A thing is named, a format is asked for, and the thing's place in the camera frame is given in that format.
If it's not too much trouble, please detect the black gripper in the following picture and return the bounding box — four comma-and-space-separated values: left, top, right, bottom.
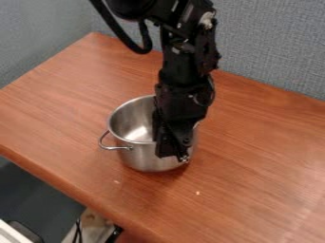
154, 80, 215, 162

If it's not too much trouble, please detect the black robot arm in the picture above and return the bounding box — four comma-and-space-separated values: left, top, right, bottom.
91, 0, 221, 161

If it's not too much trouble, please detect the white object bottom left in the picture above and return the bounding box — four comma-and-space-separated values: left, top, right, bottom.
0, 219, 43, 243

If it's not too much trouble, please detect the table leg bracket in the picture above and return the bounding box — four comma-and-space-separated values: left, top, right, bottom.
61, 208, 123, 243

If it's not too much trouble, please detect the stainless steel pot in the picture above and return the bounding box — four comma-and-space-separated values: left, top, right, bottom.
99, 95, 198, 172

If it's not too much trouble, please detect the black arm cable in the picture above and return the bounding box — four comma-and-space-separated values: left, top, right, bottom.
87, 0, 155, 55

